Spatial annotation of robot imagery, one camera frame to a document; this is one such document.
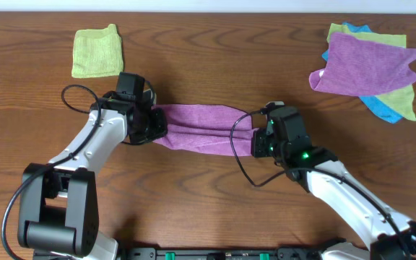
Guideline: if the purple microfiber cloth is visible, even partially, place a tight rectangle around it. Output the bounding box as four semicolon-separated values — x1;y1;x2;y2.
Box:
155;104;255;157

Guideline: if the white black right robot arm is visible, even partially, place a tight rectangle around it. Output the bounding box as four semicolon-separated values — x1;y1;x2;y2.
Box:
252;104;416;259

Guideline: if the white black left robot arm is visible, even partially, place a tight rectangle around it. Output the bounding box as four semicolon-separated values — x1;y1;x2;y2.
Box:
15;92;167;259

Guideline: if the folded green cloth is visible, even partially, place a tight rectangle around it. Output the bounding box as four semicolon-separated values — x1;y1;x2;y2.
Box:
71;24;124;79

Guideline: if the blue cloth in pile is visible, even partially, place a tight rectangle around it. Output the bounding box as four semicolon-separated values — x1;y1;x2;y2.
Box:
328;22;403;124

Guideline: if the purple cloth in pile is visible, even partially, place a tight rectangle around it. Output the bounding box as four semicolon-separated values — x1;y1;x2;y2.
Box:
308;32;416;97

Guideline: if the green cloth in pile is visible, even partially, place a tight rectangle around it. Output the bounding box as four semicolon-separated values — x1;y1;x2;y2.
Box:
327;31;416;121

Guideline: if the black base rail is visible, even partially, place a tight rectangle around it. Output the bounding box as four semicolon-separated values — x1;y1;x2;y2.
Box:
32;246;321;260

